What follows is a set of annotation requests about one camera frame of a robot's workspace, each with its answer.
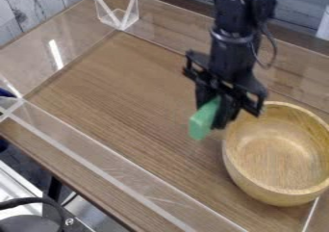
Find black cable bottom left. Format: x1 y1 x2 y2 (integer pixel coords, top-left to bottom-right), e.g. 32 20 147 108
0 195 62 232

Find green rectangular block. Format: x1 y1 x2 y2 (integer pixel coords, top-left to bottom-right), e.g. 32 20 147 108
189 97 221 141

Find black metal bracket with screw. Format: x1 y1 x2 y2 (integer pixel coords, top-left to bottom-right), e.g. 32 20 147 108
43 204 95 232

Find clear acrylic enclosure wall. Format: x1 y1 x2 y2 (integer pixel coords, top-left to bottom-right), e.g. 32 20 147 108
0 0 329 232

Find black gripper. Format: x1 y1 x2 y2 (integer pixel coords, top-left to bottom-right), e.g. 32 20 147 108
182 30 268 130

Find white object right edge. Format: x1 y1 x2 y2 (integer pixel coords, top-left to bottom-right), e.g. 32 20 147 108
316 12 329 40

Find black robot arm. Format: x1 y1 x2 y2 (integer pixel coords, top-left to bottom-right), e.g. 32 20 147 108
182 0 277 133

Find black table leg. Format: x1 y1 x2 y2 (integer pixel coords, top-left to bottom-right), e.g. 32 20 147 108
48 177 63 201

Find brown wooden bowl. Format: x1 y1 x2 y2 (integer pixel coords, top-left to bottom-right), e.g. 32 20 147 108
222 101 329 207

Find blue object left edge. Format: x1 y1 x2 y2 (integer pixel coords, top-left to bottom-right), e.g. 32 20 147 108
0 88 16 98

